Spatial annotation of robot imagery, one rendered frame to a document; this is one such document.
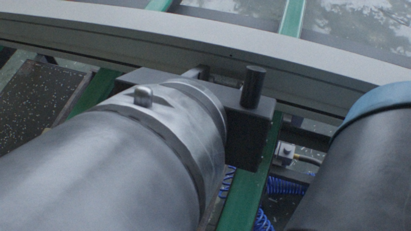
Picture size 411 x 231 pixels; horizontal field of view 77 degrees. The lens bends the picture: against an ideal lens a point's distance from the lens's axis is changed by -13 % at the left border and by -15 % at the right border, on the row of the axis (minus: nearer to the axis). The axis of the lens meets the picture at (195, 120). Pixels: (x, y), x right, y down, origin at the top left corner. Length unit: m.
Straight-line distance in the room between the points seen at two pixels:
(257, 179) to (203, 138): 0.19
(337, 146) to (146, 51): 0.31
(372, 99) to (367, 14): 2.05
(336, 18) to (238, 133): 1.89
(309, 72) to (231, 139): 0.16
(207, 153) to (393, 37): 2.02
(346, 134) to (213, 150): 0.07
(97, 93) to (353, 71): 0.33
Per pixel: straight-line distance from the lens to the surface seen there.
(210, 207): 0.57
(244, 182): 0.33
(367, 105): 0.18
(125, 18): 0.42
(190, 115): 0.16
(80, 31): 0.46
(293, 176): 1.04
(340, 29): 1.99
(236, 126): 0.22
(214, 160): 0.16
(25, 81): 0.97
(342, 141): 0.17
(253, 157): 0.23
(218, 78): 0.37
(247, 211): 0.32
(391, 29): 2.20
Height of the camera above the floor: 1.18
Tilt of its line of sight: 57 degrees down
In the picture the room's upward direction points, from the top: 7 degrees counter-clockwise
